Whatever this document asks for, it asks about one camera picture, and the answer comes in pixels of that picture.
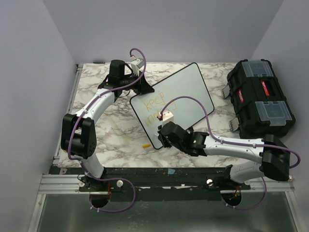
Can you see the white whiteboard with black frame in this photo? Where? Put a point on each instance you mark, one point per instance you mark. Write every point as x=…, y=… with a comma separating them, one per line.
x=187, y=81

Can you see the small dark wall clip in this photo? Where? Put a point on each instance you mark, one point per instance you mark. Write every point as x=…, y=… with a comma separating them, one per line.
x=98, y=62

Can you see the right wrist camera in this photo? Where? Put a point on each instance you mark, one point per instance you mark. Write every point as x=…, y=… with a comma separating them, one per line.
x=166, y=117

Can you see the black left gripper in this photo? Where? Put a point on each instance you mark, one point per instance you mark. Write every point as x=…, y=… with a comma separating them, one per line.
x=143, y=87

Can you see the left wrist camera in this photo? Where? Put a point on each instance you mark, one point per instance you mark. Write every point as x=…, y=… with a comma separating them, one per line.
x=136, y=64

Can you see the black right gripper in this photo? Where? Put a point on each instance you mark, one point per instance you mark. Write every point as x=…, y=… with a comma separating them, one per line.
x=161, y=137

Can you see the blue tape piece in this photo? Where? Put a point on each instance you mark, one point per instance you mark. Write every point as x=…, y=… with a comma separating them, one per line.
x=171, y=171

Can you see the black plastic toolbox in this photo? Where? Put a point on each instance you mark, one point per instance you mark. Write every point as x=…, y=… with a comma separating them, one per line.
x=259, y=103

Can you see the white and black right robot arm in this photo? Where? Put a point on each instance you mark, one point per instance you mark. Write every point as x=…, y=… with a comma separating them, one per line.
x=267, y=157

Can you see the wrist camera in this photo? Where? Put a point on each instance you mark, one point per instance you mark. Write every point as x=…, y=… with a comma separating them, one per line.
x=166, y=117
x=136, y=64

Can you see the yellow marker cap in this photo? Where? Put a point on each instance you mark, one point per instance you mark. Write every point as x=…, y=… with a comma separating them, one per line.
x=146, y=146

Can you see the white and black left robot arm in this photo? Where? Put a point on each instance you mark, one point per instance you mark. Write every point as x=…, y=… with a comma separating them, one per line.
x=78, y=135

